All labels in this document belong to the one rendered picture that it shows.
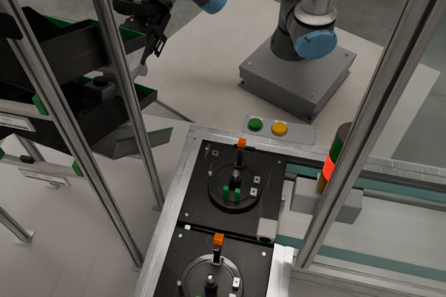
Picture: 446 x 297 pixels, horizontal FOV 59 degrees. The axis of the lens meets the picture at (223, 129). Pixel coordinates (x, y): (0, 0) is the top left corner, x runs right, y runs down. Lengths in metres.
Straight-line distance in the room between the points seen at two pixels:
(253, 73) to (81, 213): 0.67
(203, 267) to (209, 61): 0.80
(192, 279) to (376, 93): 0.61
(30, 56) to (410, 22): 0.38
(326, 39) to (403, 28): 0.75
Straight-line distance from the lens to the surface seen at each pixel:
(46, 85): 0.51
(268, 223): 0.97
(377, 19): 3.26
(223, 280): 0.92
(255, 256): 0.96
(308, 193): 0.73
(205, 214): 1.00
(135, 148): 0.91
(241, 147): 0.98
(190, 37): 1.58
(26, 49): 0.47
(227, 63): 1.47
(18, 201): 1.28
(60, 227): 1.19
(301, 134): 1.15
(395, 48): 0.42
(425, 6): 0.40
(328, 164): 0.64
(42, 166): 0.73
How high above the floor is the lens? 1.88
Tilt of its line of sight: 53 degrees down
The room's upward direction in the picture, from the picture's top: straight up
